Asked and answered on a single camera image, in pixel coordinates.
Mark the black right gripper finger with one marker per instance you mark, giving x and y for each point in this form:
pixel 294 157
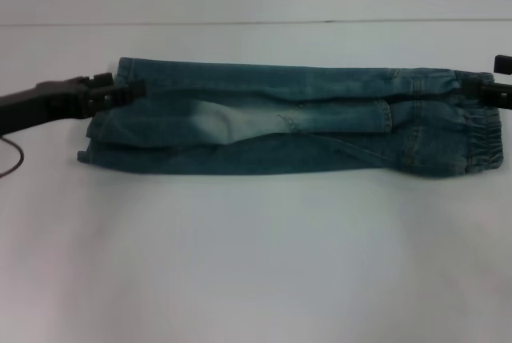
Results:
pixel 498 96
pixel 504 64

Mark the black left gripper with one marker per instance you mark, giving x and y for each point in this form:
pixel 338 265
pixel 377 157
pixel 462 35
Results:
pixel 40 103

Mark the blue denim shorts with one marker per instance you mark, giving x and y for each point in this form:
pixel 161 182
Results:
pixel 280 151

